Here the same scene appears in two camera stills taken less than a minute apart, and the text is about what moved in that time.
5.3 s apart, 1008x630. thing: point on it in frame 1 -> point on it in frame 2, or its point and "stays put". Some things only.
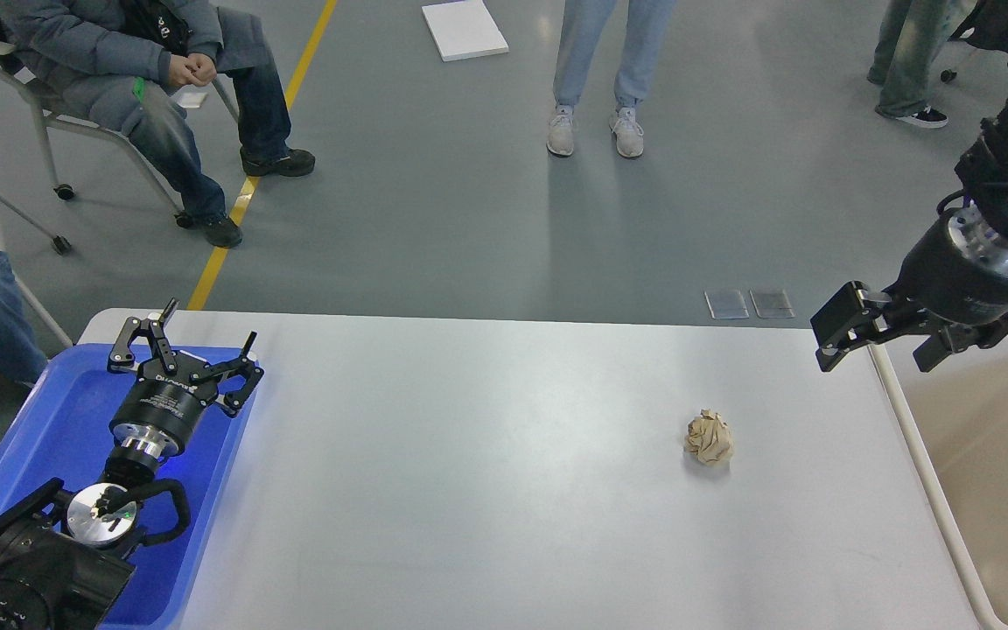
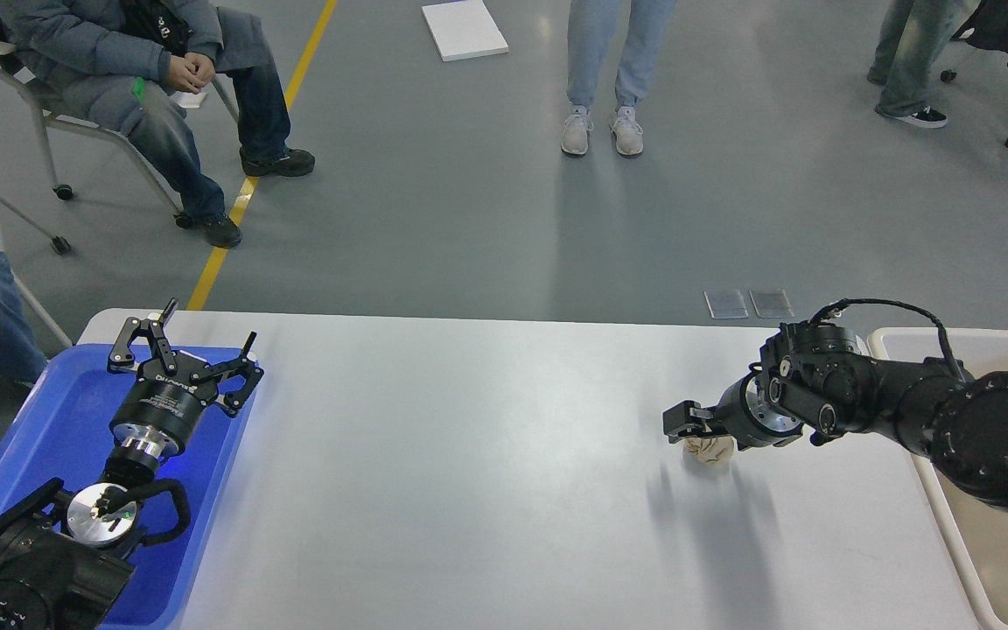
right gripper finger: (853, 318) -> (685, 420)
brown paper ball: (709, 437) stays put
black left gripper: (158, 412) stays put
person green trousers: (911, 33) stays put
